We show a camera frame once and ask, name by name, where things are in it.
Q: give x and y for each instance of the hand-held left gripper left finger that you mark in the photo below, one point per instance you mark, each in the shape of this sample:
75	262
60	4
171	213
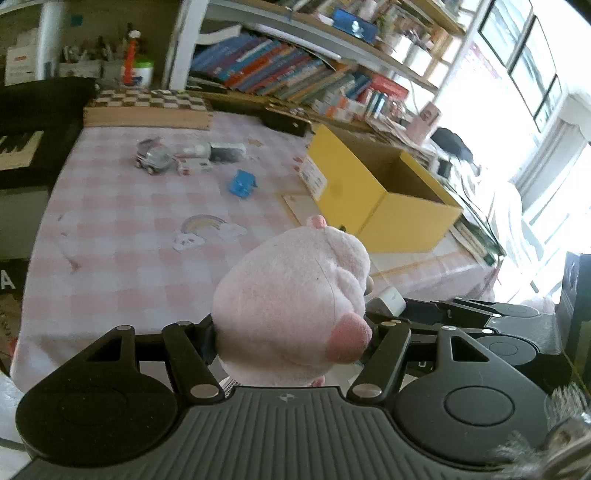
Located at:
189	355

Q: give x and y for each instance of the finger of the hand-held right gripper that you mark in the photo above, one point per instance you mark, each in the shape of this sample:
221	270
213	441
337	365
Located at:
452	308
425	321

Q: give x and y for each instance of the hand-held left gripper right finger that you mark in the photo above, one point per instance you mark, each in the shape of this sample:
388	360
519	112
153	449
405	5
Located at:
392	350

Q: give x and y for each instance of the white charger plug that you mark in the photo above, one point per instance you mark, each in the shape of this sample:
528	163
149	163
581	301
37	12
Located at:
388	300

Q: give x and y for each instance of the pink plush pig toy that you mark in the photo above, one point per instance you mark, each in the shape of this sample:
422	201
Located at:
286	295

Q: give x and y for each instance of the yellow cardboard box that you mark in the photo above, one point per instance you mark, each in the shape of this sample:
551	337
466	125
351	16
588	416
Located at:
351	198

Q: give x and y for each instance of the blue plastic toy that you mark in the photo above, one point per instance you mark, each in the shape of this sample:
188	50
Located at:
241	184

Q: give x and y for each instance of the grey toy car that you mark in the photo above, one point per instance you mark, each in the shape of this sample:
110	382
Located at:
154	159

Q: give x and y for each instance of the desktop with pink checkered cloth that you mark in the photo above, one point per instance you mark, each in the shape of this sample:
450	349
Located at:
115	240

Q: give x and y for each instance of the green book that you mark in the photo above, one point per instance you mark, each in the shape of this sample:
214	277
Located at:
480	240

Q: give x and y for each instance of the fluffy grey sleeve cuff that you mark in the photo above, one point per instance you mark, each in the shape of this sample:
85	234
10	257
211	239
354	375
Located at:
568	415

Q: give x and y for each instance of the white curtain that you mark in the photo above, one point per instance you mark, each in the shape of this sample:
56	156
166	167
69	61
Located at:
554	184

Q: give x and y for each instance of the black cap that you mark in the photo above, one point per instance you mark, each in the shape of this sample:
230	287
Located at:
455	143

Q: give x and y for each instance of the small white and red item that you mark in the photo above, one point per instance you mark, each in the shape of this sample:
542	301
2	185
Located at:
194	166

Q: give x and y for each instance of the pink speaker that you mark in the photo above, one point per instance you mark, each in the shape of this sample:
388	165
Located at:
427	120

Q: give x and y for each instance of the black keyboard stand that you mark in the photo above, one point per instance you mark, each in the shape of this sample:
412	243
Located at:
7	277

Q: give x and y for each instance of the orange and white small box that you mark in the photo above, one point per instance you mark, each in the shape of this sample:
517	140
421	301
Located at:
356	106
337	113

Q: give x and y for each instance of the red book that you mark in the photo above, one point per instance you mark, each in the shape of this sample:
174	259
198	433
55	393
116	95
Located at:
390	85

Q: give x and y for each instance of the dark brown radio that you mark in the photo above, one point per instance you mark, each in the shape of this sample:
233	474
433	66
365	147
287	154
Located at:
286	122

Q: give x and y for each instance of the wooden chessboard box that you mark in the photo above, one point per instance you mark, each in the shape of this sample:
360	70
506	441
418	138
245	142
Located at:
147	115

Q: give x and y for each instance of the window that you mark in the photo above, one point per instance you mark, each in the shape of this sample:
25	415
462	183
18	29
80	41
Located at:
531	55

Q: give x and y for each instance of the white jar with green lid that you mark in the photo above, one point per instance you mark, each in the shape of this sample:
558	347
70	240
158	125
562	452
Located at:
144	76

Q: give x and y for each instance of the black electronic keyboard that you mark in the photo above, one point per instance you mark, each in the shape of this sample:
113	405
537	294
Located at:
46	106

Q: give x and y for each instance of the row of leaning books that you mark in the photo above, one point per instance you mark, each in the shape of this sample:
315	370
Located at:
268	64

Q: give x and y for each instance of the blue box with portrait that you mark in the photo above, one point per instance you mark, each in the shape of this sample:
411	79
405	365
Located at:
353	24

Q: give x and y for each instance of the white pen holder with pens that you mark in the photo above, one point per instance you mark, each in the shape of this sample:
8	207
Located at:
78	69

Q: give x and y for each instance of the white bookshelf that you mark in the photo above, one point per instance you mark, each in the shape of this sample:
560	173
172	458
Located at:
184	46

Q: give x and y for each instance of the white box with red label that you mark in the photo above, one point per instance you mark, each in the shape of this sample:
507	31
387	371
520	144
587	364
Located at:
21	67

